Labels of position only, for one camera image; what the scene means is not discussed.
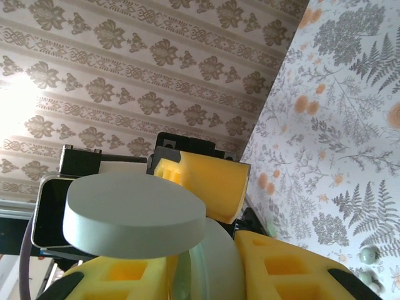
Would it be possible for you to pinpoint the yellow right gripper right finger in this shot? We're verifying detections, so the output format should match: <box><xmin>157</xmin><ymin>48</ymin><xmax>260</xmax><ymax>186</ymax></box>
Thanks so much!
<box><xmin>234</xmin><ymin>230</ymin><xmax>386</xmax><ymax>300</ymax></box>

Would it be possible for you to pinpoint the green wireless earbud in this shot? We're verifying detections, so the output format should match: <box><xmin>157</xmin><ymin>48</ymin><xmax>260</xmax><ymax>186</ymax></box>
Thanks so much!
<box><xmin>358</xmin><ymin>271</ymin><xmax>381</xmax><ymax>294</ymax></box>
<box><xmin>359</xmin><ymin>246</ymin><xmax>376</xmax><ymax>265</ymax></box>

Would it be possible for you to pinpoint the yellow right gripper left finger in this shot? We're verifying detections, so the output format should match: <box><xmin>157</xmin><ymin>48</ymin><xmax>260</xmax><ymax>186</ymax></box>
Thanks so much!
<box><xmin>36</xmin><ymin>254</ymin><xmax>179</xmax><ymax>300</ymax></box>

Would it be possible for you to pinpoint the green earbud charging case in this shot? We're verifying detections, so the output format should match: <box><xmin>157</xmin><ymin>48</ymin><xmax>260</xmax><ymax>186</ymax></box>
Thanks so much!
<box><xmin>62</xmin><ymin>173</ymin><xmax>246</xmax><ymax>300</ymax></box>

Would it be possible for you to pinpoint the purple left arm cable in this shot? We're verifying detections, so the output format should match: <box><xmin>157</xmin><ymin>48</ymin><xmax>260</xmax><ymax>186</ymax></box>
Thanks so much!
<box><xmin>18</xmin><ymin>215</ymin><xmax>37</xmax><ymax>300</ymax></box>

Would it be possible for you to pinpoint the aluminium frame upright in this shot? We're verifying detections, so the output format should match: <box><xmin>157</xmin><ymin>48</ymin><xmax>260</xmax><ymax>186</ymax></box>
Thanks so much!
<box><xmin>0</xmin><ymin>198</ymin><xmax>41</xmax><ymax>213</ymax></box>

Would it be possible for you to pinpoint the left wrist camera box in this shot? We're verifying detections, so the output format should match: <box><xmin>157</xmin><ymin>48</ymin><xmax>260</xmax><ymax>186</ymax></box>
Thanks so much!
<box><xmin>30</xmin><ymin>174</ymin><xmax>78</xmax><ymax>249</ymax></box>

